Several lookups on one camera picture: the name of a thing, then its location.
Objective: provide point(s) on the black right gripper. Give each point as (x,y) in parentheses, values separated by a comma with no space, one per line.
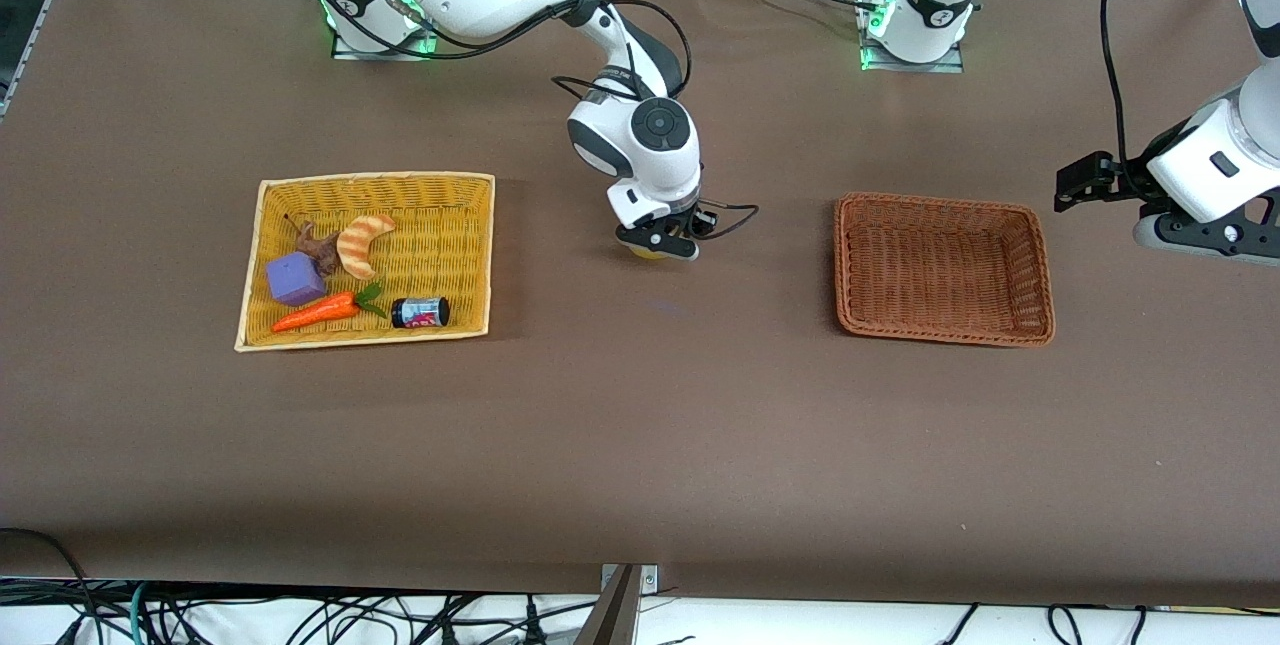
(692,222)

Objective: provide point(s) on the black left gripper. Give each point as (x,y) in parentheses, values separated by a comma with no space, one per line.
(1128,180)

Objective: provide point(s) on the yellow transparent tape roll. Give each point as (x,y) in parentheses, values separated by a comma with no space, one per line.
(645,253)

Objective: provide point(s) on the brown wicker basket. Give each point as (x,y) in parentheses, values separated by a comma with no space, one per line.
(940,265)

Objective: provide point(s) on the yellow wicker basket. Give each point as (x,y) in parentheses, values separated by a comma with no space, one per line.
(450,215)

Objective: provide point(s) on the small black can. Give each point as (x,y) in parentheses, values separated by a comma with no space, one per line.
(420,313)

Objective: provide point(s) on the toy croissant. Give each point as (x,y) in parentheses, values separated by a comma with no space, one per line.
(352,245)

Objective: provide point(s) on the brown root toy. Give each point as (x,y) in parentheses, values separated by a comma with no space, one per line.
(318,247)

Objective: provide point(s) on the orange toy carrot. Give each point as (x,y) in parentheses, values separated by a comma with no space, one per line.
(315,313)

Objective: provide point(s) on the grey metal bar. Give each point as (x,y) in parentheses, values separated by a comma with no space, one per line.
(615,615)

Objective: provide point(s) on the purple cube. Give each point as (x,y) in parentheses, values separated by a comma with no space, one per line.
(295,280)

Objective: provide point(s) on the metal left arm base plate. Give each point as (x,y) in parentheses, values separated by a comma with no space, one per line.
(950,67)

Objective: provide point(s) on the silver table edge bracket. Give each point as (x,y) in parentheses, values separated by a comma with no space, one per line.
(650,580)

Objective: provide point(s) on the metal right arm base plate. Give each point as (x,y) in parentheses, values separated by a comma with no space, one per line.
(345,54)

